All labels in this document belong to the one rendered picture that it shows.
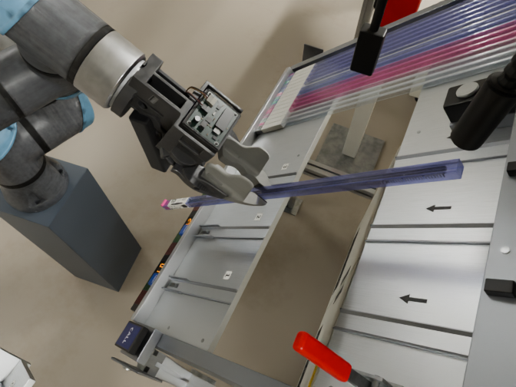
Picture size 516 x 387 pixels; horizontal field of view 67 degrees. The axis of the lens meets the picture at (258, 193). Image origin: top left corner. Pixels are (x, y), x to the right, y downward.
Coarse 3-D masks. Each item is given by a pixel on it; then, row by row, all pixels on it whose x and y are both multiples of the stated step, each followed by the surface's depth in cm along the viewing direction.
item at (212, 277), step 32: (288, 128) 79; (320, 128) 71; (288, 160) 70; (224, 224) 70; (256, 224) 64; (192, 256) 70; (224, 256) 64; (256, 256) 59; (192, 288) 64; (224, 288) 58; (160, 320) 64; (192, 320) 58; (224, 320) 54
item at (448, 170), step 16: (448, 160) 33; (336, 176) 42; (352, 176) 40; (368, 176) 38; (384, 176) 37; (400, 176) 35; (416, 176) 34; (432, 176) 33; (448, 176) 32; (256, 192) 51; (272, 192) 48; (288, 192) 46; (304, 192) 44; (320, 192) 43
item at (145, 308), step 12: (288, 72) 94; (276, 84) 92; (264, 108) 88; (252, 132) 85; (228, 168) 80; (204, 216) 76; (192, 228) 74; (180, 240) 72; (192, 240) 74; (180, 252) 72; (168, 264) 70; (168, 276) 70; (156, 288) 68; (144, 300) 67; (156, 300) 68; (144, 312) 66
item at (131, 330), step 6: (132, 324) 59; (126, 330) 59; (132, 330) 58; (138, 330) 57; (120, 336) 59; (126, 336) 58; (132, 336) 57; (120, 342) 58; (126, 342) 57; (126, 348) 56
